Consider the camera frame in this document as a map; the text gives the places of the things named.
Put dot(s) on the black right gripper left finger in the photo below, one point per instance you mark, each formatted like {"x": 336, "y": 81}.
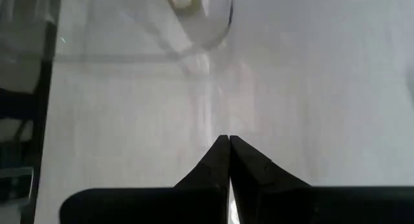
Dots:
{"x": 194, "y": 204}

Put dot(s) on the black aluminium table frame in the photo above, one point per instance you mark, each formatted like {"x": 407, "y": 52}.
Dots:
{"x": 43, "y": 104}

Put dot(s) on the clear plastic bin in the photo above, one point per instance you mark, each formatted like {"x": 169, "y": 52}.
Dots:
{"x": 207, "y": 29}

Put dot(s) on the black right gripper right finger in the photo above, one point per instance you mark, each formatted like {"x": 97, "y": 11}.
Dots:
{"x": 291, "y": 204}

